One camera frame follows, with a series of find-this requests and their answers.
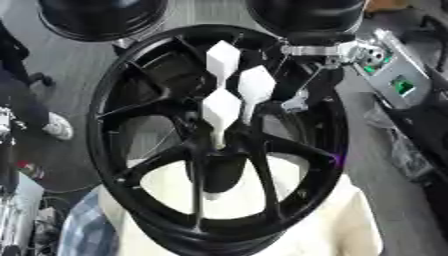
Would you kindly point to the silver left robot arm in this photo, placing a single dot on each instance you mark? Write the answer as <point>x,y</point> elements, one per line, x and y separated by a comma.
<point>14,213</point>

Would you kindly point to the white cloth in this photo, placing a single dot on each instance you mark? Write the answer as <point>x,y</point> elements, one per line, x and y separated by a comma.
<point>344,226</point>

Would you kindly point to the black spoked wheel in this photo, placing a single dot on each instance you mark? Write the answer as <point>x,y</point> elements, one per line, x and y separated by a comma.
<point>148,110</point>

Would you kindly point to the blue checked cloth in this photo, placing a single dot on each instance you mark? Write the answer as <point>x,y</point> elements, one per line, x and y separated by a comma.
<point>84,230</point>

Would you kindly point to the person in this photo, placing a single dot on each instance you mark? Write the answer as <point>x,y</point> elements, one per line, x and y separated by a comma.
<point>26,103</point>

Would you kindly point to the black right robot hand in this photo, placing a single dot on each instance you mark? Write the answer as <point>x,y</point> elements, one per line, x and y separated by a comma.
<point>321,78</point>

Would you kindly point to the black round tyre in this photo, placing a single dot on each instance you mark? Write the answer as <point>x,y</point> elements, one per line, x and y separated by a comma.
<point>99,16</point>
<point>306,15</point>

